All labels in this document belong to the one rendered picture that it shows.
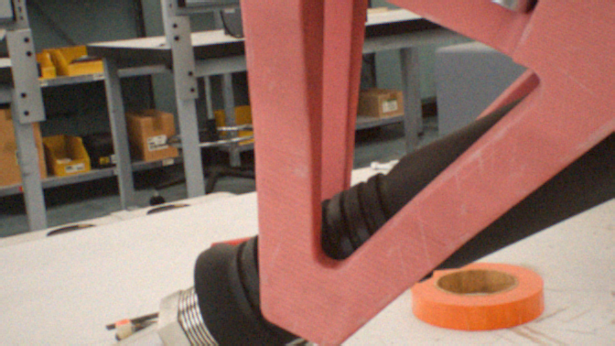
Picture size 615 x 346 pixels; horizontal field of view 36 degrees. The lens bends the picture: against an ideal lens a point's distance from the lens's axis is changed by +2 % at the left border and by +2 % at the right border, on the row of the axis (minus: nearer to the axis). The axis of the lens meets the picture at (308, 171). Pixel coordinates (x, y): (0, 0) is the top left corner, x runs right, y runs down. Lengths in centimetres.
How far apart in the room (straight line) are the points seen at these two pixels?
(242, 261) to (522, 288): 27
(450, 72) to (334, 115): 52
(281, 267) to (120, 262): 41
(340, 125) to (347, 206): 2
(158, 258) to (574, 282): 24
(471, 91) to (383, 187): 52
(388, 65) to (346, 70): 550
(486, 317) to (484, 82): 29
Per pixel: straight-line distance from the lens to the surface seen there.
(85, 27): 480
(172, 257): 56
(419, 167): 16
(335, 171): 18
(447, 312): 41
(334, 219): 16
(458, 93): 69
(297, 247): 15
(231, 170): 402
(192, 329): 18
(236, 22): 293
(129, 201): 336
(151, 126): 444
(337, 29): 17
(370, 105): 516
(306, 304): 16
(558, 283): 47
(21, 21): 255
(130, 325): 44
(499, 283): 45
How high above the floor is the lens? 90
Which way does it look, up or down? 12 degrees down
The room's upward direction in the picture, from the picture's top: 5 degrees counter-clockwise
